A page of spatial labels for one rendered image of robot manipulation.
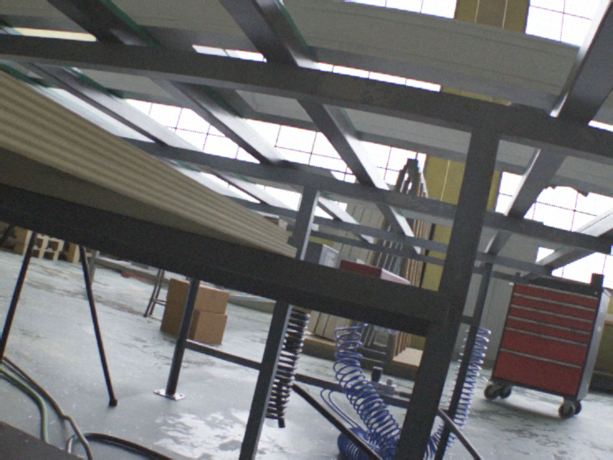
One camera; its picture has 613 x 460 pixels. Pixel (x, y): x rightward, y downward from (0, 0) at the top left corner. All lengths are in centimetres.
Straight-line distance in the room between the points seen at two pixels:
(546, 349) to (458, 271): 419
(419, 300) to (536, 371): 424
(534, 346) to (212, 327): 229
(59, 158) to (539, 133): 56
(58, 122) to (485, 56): 60
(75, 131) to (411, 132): 96
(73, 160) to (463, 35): 60
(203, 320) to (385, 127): 335
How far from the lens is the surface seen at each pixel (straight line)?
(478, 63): 80
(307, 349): 533
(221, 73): 80
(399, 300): 67
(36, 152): 25
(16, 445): 85
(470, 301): 842
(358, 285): 68
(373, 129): 119
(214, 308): 453
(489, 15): 943
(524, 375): 491
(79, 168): 28
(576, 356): 483
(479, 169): 72
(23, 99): 26
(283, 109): 123
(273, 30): 68
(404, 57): 80
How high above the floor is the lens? 59
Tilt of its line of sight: 5 degrees up
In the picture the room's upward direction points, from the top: 14 degrees clockwise
